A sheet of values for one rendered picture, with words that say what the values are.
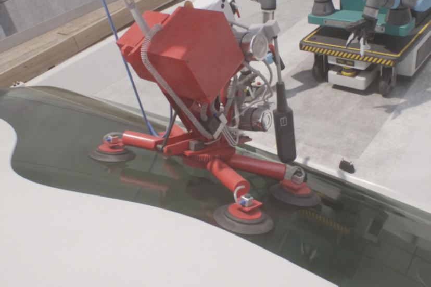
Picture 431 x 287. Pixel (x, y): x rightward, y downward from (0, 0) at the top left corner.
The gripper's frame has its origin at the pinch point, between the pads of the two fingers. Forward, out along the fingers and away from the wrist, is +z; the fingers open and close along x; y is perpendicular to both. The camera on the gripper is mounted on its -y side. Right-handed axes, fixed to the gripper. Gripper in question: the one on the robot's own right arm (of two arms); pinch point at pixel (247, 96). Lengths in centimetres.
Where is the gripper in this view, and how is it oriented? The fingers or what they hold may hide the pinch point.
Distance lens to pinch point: 298.5
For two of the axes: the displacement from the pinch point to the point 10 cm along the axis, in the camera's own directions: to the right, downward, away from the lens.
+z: 1.6, 8.2, 5.5
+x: -7.8, -2.4, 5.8
